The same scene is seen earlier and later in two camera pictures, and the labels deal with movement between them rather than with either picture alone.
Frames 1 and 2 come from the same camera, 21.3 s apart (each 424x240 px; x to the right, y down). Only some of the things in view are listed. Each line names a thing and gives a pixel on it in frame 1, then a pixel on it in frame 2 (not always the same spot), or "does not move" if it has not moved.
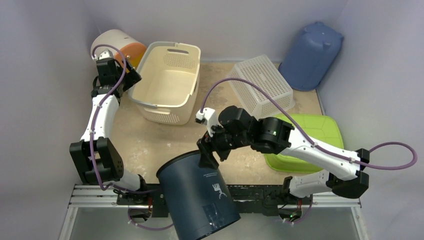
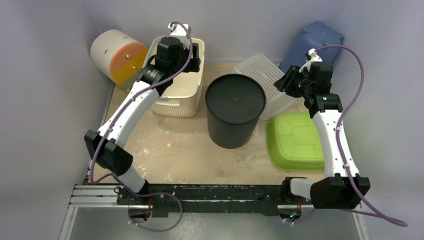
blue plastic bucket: x=310 y=57 does not move
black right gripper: x=210 y=145 to x=288 y=78
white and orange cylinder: x=117 y=40 does not move
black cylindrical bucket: x=198 y=201 to x=234 y=103
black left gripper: x=132 y=78 to x=193 y=66
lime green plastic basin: x=319 y=128 does not move
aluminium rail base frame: x=244 y=196 does not move
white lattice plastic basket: x=263 y=70 does not move
